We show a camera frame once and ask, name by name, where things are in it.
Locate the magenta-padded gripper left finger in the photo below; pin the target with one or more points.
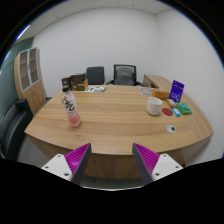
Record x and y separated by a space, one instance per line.
60 165

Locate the black mesh office chair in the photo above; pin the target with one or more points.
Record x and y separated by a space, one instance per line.
124 76

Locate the small dark brown box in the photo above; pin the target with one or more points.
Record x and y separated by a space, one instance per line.
65 82

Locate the black leather armchair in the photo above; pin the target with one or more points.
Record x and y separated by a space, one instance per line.
13 128

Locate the white and green leaflet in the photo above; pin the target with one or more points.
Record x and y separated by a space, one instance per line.
95 89

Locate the pink drink bottle black cap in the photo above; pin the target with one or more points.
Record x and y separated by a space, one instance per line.
70 106

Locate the dark padded office chair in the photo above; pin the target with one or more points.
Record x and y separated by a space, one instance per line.
95 75

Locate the flat round red coaster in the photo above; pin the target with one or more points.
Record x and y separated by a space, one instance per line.
167 112

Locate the wooden side desk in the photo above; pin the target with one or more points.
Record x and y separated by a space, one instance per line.
156 81

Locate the small blue packet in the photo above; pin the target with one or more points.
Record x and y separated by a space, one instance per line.
176 112

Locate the wooden cabinet with glass doors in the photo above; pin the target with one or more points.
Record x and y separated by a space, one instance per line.
30 85

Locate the tan cardboard box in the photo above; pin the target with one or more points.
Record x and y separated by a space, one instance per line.
82 86

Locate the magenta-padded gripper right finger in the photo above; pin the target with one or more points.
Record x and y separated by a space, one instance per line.
163 165

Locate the white cup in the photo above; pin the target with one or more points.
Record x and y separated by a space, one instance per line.
154 106

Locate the green packet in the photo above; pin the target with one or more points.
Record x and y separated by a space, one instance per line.
184 108

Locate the purple pouch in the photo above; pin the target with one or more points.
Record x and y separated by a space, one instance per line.
176 90

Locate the round grey printed sheet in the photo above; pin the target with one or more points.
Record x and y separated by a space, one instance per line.
146 91

